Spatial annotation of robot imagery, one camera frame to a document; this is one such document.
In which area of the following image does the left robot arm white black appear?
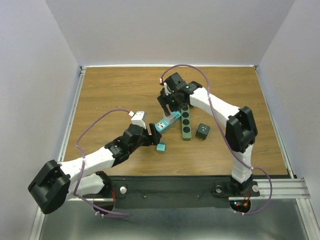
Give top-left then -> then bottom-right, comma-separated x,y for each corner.
28,123 -> 162,214

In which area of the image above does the dark green cube adapter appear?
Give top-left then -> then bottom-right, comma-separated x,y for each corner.
195,123 -> 211,140

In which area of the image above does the small teal cube adapter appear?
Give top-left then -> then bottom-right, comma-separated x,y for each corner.
156,142 -> 166,153

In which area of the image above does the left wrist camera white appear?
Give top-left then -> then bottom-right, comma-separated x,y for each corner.
131,111 -> 147,129

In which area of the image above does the blue usb socket strip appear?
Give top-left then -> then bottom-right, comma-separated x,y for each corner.
155,111 -> 182,134

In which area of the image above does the green power strip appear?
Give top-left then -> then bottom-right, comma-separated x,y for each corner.
180,103 -> 192,141

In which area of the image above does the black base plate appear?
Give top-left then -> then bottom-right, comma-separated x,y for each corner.
108,175 -> 260,209

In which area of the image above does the white charger plug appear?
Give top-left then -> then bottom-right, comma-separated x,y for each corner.
164,112 -> 175,125

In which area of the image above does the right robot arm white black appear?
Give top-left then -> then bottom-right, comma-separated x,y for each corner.
157,79 -> 258,195

